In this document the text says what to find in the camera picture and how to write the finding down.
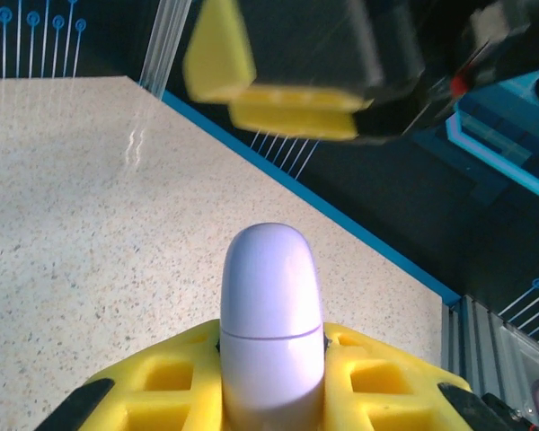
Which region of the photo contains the purple earbud charging case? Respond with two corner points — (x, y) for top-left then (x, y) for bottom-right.
(218, 223), (327, 431)

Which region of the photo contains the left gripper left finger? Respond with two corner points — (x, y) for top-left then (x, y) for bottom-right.
(33, 318), (225, 431)

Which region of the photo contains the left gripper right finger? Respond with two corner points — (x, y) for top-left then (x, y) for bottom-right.
(321, 321), (520, 431)

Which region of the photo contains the aluminium frame post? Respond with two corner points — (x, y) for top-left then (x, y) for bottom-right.
(138, 0), (194, 98)

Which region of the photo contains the blue table edge rail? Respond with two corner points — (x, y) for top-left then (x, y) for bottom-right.
(159, 87), (462, 309)

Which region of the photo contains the aluminium mounting rail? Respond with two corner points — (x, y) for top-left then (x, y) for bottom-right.
(440, 294), (539, 431)

